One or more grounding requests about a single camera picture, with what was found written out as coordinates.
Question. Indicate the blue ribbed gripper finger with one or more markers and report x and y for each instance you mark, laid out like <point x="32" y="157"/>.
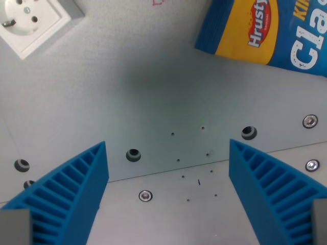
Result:
<point x="76" y="194"/>
<point x="255" y="183"/>

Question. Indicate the black rubber grommet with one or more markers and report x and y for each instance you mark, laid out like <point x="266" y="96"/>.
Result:
<point x="28" y="184"/>
<point x="22" y="165"/>
<point x="133" y="155"/>
<point x="249" y="132"/>

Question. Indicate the silver screw with washer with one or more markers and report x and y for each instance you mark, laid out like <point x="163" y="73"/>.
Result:
<point x="310" y="121"/>
<point x="145" y="196"/>
<point x="312" y="165"/>

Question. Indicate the blue yellow snack bag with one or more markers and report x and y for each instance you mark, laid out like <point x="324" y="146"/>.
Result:
<point x="265" y="30"/>

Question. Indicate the white wall power socket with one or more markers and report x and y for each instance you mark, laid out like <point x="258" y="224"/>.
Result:
<point x="28" y="21"/>

